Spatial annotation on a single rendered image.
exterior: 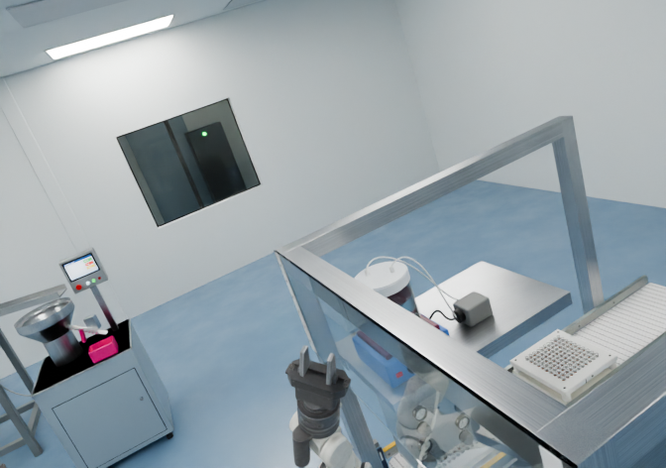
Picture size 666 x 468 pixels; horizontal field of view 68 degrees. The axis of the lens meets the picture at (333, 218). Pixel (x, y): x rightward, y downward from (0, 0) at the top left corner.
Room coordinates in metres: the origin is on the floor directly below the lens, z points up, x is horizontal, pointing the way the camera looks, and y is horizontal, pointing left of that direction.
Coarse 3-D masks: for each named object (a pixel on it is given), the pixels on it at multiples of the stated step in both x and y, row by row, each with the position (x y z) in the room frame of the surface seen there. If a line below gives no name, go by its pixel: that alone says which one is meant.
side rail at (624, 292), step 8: (640, 280) 1.75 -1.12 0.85; (624, 288) 1.73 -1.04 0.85; (632, 288) 1.73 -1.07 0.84; (616, 296) 1.69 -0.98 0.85; (624, 296) 1.71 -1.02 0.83; (600, 304) 1.68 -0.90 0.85; (608, 304) 1.68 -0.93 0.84; (592, 312) 1.65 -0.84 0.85; (600, 312) 1.66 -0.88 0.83; (576, 320) 1.63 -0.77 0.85; (584, 320) 1.63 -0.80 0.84; (568, 328) 1.60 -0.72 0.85; (576, 328) 1.62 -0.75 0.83; (504, 368) 1.51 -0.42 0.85; (512, 368) 1.51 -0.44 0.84; (392, 448) 1.33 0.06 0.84
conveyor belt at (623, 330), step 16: (656, 288) 1.71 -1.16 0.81; (624, 304) 1.68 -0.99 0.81; (640, 304) 1.64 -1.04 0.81; (656, 304) 1.61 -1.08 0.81; (608, 320) 1.62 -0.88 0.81; (624, 320) 1.59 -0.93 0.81; (640, 320) 1.56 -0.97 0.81; (656, 320) 1.53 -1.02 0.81; (576, 336) 1.59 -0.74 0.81; (592, 336) 1.56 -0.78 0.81; (608, 336) 1.53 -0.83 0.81; (624, 336) 1.50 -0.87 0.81; (640, 336) 1.48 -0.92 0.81; (656, 336) 1.45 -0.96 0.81; (624, 352) 1.43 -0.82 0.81; (400, 464) 1.28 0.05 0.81
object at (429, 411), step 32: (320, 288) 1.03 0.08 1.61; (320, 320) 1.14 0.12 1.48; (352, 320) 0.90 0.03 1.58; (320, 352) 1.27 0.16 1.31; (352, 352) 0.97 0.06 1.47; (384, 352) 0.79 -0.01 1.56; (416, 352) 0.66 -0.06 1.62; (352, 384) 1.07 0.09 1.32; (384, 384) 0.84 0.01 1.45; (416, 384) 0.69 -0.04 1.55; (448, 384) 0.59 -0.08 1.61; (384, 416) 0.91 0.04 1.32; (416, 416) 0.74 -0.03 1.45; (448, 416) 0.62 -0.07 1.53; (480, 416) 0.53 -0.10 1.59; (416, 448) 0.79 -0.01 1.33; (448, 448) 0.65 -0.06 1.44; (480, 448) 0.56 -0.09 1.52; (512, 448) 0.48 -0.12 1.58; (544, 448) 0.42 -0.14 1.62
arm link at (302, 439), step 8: (296, 416) 0.91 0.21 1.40; (296, 424) 0.90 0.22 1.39; (336, 424) 0.84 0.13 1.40; (296, 432) 0.84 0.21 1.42; (304, 432) 0.84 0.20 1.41; (312, 432) 0.82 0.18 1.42; (320, 432) 0.82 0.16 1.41; (328, 432) 0.83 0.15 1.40; (336, 432) 0.86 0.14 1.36; (296, 440) 0.82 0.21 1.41; (304, 440) 0.82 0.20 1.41; (312, 440) 0.85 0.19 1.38; (320, 440) 0.84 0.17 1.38; (296, 448) 0.83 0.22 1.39; (304, 448) 0.83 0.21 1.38; (312, 448) 0.86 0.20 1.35; (320, 448) 0.84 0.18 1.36; (296, 456) 0.84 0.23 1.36; (304, 456) 0.84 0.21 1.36; (296, 464) 0.85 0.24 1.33; (304, 464) 0.84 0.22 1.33
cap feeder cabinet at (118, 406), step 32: (128, 320) 3.45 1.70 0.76; (128, 352) 2.96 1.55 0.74; (64, 384) 2.83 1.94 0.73; (96, 384) 2.88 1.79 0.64; (128, 384) 2.93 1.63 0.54; (160, 384) 3.34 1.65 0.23; (64, 416) 2.80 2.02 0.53; (96, 416) 2.85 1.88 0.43; (128, 416) 2.90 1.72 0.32; (160, 416) 2.96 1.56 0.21; (64, 448) 2.78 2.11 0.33; (96, 448) 2.82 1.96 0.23; (128, 448) 2.87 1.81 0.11
